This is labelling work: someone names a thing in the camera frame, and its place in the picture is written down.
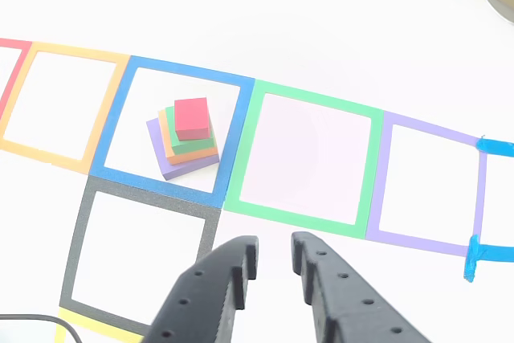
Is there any black square frame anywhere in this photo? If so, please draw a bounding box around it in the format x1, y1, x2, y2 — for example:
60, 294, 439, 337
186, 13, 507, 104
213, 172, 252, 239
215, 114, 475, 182
59, 176, 222, 336

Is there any blue square frame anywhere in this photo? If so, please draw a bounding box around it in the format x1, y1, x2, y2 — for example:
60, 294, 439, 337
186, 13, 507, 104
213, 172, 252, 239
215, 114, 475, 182
88, 55, 256, 210

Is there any purple square frame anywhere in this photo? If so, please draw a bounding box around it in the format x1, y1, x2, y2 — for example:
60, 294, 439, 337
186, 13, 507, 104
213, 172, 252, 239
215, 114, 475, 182
365, 111, 488, 258

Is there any green cube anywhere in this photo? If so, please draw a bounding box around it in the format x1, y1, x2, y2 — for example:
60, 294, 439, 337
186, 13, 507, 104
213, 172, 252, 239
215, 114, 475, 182
165, 104, 214, 156

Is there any small red cube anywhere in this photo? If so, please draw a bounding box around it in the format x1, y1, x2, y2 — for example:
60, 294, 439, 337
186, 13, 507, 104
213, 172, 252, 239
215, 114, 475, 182
173, 96, 212, 142

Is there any grey round disc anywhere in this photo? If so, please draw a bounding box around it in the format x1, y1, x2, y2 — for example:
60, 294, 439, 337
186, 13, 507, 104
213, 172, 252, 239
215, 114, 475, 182
479, 0, 514, 25

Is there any black cable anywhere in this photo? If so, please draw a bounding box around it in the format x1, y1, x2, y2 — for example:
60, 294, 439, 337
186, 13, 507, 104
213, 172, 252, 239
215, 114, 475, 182
0, 313, 83, 343

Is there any red square frame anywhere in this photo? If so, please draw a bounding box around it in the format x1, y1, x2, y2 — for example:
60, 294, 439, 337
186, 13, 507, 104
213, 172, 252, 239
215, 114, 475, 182
0, 37, 33, 119

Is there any crumpled blue tape strip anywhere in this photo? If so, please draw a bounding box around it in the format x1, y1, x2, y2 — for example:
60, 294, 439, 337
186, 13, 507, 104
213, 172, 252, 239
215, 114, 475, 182
463, 234, 483, 283

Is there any yellow square frame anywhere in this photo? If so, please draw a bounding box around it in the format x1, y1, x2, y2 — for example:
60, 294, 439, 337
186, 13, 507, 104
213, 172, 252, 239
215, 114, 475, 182
54, 306, 145, 343

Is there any large purple cube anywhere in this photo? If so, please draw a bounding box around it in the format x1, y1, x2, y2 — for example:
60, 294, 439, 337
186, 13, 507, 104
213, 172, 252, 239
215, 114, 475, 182
145, 116, 221, 182

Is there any green square frame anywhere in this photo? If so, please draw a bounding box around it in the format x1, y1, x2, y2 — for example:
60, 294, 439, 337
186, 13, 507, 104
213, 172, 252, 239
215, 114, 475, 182
222, 79, 386, 239

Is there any orange cube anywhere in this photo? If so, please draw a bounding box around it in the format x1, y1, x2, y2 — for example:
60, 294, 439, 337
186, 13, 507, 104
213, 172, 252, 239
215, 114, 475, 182
157, 108, 219, 166

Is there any orange square frame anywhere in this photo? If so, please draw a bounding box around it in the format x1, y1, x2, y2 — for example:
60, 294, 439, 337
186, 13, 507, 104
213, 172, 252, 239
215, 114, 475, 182
0, 41, 132, 175

